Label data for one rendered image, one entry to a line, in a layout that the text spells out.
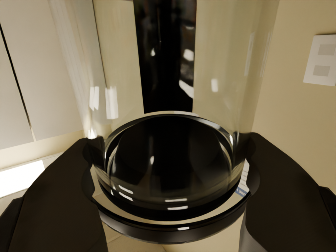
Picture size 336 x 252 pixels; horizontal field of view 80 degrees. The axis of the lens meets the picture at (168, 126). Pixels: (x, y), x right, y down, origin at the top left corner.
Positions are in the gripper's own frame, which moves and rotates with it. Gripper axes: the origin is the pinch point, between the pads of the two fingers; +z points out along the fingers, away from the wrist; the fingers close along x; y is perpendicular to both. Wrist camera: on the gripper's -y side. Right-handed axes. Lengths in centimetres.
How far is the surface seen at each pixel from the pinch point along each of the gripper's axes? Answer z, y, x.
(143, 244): 88, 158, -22
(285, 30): 49, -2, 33
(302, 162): 35, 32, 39
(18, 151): 219, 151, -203
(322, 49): 40, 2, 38
